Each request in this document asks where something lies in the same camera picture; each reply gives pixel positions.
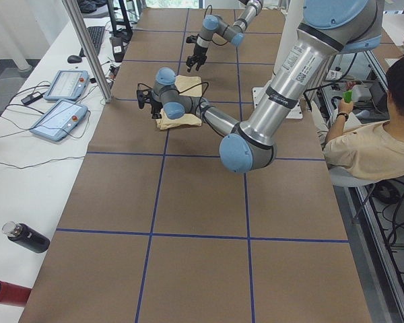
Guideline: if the aluminium frame post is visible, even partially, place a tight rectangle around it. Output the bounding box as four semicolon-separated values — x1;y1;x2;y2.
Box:
62;0;112;103

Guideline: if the seated person beige shirt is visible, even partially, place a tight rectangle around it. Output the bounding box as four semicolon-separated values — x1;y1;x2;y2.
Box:
312;57;404;181

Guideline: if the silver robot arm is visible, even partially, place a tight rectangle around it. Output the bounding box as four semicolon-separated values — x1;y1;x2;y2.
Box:
137;1;384;173
186;0;264;72

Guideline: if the cream long-sleeve graphic shirt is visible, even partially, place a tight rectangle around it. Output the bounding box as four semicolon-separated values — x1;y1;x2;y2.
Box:
156;75;202;131

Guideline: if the blue teach pendant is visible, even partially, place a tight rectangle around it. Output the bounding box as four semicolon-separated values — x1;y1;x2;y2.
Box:
29;99;88;142
43;69;90;101

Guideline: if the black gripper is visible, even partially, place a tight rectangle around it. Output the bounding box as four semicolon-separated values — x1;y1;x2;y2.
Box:
136;89;162;120
186;35;208;73

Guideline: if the black water bottle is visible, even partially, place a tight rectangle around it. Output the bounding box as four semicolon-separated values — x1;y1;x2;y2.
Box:
2;221;50;253

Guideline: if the blue tape line lengthwise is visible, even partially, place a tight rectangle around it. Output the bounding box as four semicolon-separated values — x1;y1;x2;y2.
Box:
134;9;190;323

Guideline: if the red cylinder bottle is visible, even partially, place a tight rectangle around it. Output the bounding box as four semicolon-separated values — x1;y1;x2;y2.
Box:
0;281;32;307

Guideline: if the black computer mouse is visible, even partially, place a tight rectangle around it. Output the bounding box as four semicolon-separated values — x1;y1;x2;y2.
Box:
67;55;82;64

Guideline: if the black braided left cable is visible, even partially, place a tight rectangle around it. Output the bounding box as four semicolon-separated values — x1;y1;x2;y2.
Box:
136;80;210;102

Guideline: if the white side desk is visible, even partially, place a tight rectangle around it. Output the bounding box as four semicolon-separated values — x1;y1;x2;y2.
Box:
0;9;142;323

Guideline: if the black monitor stand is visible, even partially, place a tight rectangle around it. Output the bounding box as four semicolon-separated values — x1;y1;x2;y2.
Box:
107;0;133;43

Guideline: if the blue teach pendant near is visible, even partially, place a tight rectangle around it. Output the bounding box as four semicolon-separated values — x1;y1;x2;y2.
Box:
29;99;88;142

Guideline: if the black keyboard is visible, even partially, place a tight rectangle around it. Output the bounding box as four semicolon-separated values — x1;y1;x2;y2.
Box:
87;26;105;55

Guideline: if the blue teach pendant far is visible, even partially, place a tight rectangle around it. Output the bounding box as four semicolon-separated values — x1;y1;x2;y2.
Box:
43;69;90;101

